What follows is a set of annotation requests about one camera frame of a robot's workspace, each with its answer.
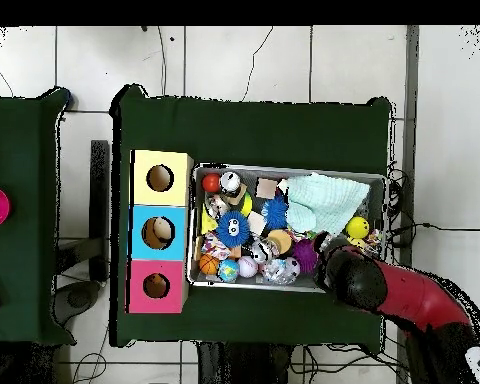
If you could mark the blue spiky ball with eyes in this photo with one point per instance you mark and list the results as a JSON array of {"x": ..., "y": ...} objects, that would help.
[{"x": 232, "y": 230}]

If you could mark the yellow smiley face ball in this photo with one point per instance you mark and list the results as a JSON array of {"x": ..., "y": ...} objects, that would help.
[{"x": 357, "y": 228}]

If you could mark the globe print ball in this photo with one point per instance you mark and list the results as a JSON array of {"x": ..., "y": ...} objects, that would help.
[{"x": 228, "y": 270}]

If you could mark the wooden box with three holes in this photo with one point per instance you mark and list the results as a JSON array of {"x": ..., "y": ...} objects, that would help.
[{"x": 160, "y": 198}]

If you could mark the small orange basketball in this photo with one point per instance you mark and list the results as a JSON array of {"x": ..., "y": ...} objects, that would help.
[{"x": 209, "y": 264}]

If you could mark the cream knitted cloth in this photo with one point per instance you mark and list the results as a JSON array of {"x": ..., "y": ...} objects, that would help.
[{"x": 282, "y": 186}]

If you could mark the mint green cloth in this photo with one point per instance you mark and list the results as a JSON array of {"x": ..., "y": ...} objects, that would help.
[{"x": 328, "y": 200}]

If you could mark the dark green side tablecloth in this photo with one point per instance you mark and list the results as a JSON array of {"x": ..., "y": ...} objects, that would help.
[{"x": 20, "y": 260}]

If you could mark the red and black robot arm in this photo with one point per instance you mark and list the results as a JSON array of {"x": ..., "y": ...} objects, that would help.
[{"x": 420, "y": 296}]

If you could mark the plain wooden cube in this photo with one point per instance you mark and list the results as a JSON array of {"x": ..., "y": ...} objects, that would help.
[{"x": 257, "y": 223}]

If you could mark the white baseball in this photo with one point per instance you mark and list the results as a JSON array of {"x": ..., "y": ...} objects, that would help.
[{"x": 248, "y": 267}]

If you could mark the plain orange ball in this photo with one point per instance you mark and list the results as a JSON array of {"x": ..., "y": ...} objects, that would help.
[{"x": 211, "y": 182}]

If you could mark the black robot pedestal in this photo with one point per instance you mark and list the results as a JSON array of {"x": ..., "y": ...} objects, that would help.
[{"x": 244, "y": 368}]

